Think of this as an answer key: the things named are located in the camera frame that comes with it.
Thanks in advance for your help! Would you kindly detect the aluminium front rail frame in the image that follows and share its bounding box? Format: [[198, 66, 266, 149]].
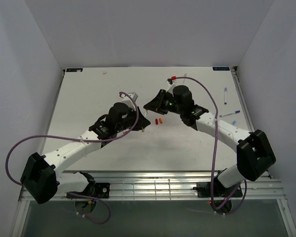
[[91, 172, 286, 201]]

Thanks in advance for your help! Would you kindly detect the left blue table sticker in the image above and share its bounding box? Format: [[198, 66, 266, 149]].
[[66, 68, 83, 73]]

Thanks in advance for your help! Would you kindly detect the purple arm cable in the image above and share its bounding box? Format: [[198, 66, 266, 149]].
[[171, 76, 247, 216], [5, 91, 139, 225]]

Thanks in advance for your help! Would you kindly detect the purple capped white marker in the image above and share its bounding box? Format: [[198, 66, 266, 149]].
[[223, 87, 227, 105]]

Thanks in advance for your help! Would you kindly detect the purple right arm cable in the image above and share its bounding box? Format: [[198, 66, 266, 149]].
[[171, 76, 247, 216]]

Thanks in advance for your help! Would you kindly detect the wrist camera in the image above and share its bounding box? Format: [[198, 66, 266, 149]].
[[166, 76, 177, 94], [122, 92, 138, 102]]

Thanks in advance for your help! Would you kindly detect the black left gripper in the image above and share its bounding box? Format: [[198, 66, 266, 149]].
[[116, 107, 150, 133]]

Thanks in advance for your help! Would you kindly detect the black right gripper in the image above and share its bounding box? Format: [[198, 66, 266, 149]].
[[144, 90, 184, 116]]

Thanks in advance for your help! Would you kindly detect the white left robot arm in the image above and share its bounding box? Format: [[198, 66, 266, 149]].
[[21, 102, 150, 204]]

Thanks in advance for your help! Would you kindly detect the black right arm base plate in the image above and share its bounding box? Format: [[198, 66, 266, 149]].
[[192, 181, 244, 198]]

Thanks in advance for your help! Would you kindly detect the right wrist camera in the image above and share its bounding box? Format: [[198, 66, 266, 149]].
[[166, 76, 177, 94]]

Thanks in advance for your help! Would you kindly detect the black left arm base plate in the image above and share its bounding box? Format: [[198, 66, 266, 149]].
[[87, 183, 111, 199]]

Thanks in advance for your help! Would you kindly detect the blue table sticker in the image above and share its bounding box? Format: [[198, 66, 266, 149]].
[[212, 67, 230, 71], [66, 68, 83, 73]]

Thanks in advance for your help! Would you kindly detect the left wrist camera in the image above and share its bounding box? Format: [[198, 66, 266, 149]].
[[122, 92, 138, 102]]

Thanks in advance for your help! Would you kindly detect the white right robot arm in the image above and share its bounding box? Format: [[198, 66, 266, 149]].
[[144, 85, 276, 196]]

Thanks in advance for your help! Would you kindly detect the right blue table sticker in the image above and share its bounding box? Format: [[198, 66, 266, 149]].
[[212, 67, 230, 71]]

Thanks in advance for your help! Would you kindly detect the thin purple tipped pen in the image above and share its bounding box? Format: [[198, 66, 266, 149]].
[[219, 110, 241, 118]]

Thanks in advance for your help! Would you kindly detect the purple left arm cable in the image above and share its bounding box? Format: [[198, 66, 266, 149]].
[[5, 91, 139, 225]]

